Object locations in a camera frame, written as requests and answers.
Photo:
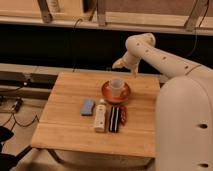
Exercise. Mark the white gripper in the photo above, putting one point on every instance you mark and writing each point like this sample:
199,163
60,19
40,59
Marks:
130,61

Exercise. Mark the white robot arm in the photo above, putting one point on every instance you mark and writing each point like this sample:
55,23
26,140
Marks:
184,106

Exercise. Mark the white cup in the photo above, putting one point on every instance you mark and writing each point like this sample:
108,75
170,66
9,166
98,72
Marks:
116,86

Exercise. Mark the brown round plate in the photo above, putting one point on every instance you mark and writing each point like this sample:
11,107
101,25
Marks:
107,95

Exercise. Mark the red snack packet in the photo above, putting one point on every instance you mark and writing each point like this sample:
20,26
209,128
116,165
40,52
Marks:
123,115

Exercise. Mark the black white striped box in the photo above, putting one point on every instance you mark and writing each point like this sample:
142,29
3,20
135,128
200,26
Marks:
114,119

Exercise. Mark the blue sponge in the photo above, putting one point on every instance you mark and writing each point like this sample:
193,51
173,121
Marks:
87,108

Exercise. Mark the white plastic bottle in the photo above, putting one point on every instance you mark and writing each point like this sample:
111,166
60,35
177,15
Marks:
100,116

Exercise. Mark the wooden table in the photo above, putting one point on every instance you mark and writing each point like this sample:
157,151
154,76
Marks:
77,117

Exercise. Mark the metal shelf bracket right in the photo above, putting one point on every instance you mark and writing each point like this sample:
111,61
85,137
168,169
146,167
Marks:
194,19

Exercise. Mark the metal shelf bracket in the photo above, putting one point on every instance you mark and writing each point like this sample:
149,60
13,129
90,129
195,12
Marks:
45,12
194,19

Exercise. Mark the metal shelf bracket left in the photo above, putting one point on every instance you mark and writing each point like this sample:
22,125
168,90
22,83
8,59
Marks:
45,12

